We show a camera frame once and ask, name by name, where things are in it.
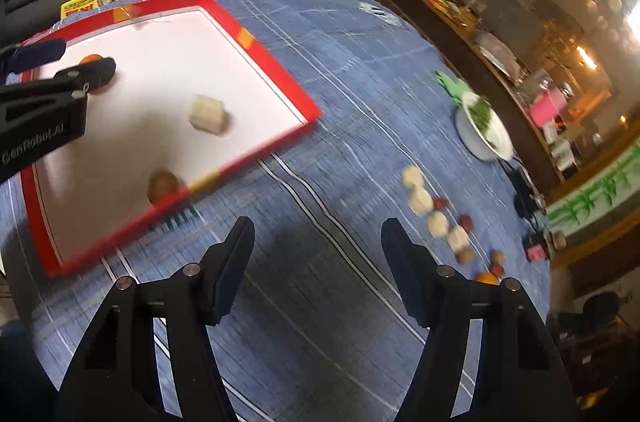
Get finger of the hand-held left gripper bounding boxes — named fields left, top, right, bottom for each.
left=0, top=58, right=117, bottom=103
left=0, top=38, right=67, bottom=73

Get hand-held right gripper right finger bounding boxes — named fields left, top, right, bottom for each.
left=381, top=217, right=583, bottom=422

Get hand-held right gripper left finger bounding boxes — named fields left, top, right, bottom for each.
left=55, top=216, right=256, bottom=422

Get red tray with white inside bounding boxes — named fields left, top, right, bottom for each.
left=20, top=0, right=323, bottom=280

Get large pale cube chunk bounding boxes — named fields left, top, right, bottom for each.
left=189, top=95, right=231, bottom=135

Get yellow leaflet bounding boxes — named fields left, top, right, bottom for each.
left=60, top=0, right=121, bottom=19

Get small dark container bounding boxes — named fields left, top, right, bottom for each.
left=522, top=229, right=568, bottom=263

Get black power adapter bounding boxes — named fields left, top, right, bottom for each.
left=510, top=162, right=546, bottom=220

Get white bowl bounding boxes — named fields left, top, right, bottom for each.
left=454, top=92, right=515, bottom=162

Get green leafy vegetables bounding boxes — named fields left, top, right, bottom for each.
left=465, top=95, right=501, bottom=138

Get blue plaid tablecloth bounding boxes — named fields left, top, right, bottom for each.
left=0, top=0, right=553, bottom=422

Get green bamboo print cloth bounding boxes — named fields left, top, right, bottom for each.
left=545, top=152, right=640, bottom=228

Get pink bottle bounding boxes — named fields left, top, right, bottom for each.
left=529, top=90, right=568, bottom=127

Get wooden cabinet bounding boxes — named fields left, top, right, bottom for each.
left=332, top=0, right=640, bottom=288

